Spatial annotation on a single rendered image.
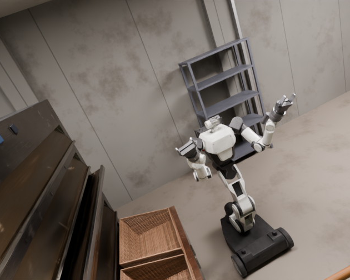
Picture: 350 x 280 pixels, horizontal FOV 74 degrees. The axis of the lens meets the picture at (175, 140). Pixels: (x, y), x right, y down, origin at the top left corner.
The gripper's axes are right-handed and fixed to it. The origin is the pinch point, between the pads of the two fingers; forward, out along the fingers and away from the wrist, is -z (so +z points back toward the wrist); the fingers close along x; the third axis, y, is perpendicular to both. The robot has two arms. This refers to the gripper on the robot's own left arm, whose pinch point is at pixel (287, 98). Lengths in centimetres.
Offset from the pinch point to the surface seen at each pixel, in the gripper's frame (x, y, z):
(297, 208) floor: -74, -46, 145
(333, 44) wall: -336, 177, 102
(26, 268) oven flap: 158, -39, 15
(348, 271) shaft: 50, -87, -6
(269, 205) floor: -56, -28, 164
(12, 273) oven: 159, -42, 5
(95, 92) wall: 100, 205, 145
